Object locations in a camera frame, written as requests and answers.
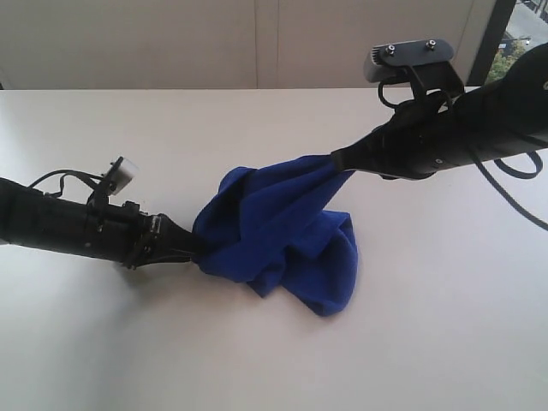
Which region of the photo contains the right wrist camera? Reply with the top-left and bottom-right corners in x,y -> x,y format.
363,39 -> 464,99

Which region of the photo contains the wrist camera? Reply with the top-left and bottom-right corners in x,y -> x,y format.
363,39 -> 464,99
102,156 -> 139,196

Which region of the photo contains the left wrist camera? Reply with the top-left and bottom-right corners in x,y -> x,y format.
102,156 -> 139,196

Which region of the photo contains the blue towel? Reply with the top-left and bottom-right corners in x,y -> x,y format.
193,155 -> 359,317

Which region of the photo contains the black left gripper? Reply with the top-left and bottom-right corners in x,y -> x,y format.
83,202 -> 204,268

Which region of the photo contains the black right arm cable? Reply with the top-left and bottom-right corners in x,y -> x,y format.
376,80 -> 548,232

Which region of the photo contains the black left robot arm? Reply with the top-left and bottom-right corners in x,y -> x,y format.
1,178 -> 206,268

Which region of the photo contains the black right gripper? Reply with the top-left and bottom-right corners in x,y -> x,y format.
331,98 -> 471,180

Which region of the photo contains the black window frame post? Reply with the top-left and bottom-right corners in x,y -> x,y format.
466,0 -> 515,86

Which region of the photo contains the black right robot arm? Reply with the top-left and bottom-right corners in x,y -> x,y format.
331,39 -> 547,180

